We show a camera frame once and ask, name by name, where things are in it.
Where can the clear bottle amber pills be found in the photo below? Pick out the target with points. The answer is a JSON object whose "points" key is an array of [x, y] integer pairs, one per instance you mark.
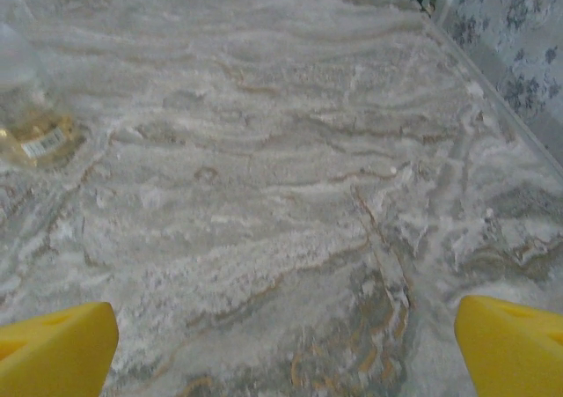
{"points": [[31, 128]]}

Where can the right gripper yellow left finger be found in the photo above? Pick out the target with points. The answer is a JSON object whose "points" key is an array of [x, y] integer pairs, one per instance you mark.
{"points": [[57, 353]]}

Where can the aluminium table side rail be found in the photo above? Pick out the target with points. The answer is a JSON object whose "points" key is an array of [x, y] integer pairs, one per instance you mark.
{"points": [[528, 128]]}

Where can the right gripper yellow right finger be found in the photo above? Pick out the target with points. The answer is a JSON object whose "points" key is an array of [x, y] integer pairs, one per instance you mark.
{"points": [[514, 353]]}

